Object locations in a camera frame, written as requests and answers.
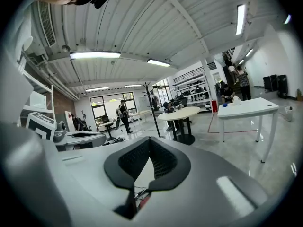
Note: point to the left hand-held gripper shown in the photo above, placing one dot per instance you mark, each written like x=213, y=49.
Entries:
x=40, y=126

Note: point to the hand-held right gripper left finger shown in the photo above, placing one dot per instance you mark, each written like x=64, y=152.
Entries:
x=90, y=174

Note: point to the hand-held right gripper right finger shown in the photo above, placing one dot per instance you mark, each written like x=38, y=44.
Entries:
x=201, y=174

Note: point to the black coat stand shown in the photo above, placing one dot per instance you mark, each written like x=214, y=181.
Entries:
x=154, y=115
x=82, y=115

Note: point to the black framed window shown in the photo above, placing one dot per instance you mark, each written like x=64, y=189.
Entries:
x=109, y=105

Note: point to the ceiling tube light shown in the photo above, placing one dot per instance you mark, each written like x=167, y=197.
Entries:
x=249, y=53
x=287, y=19
x=241, y=61
x=133, y=85
x=240, y=19
x=94, y=55
x=97, y=89
x=158, y=63

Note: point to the white shelf rack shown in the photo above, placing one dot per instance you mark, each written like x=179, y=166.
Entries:
x=52, y=103

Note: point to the light wooden long table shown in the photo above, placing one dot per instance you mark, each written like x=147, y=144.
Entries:
x=142, y=112

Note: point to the white ceiling pipe bundle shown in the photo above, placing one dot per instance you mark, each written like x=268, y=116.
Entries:
x=59, y=84

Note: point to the grey locker cabinet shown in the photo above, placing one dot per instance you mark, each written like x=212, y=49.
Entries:
x=143, y=103

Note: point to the round beige table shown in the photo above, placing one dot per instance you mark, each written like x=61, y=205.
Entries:
x=180, y=112

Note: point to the red fire extinguisher box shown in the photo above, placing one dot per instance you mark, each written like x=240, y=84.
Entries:
x=214, y=106

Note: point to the dark hanging jacket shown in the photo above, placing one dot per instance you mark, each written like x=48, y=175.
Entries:
x=155, y=103

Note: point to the white tissue box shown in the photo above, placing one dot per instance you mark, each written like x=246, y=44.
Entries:
x=236, y=101

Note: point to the white rectangular table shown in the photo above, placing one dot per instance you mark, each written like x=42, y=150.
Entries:
x=248, y=106

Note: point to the black framed glass door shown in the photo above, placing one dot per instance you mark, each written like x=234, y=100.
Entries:
x=163, y=93

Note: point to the white support column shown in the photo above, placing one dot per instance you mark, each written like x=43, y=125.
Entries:
x=209, y=84

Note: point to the round ceiling smoke detector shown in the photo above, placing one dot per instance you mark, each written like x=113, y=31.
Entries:
x=66, y=48

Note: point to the white storage shelving unit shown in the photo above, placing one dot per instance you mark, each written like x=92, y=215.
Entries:
x=189, y=81

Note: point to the black mezzanine railing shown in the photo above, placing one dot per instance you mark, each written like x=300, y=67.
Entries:
x=189, y=73

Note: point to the white plastic container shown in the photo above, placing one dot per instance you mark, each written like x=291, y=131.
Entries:
x=288, y=113

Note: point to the black equipment case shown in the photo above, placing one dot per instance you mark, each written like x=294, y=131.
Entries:
x=282, y=84
x=270, y=83

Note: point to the white air vent grille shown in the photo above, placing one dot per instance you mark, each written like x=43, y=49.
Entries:
x=47, y=25

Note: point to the person's white shirt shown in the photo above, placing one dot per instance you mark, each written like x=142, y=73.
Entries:
x=21, y=32

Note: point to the dark staircase with railing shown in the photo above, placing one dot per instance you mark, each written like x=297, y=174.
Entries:
x=229, y=52

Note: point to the small cardboard box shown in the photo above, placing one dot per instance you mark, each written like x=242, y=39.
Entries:
x=299, y=95

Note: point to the white ceiling security camera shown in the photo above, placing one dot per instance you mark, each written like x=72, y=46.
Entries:
x=249, y=22

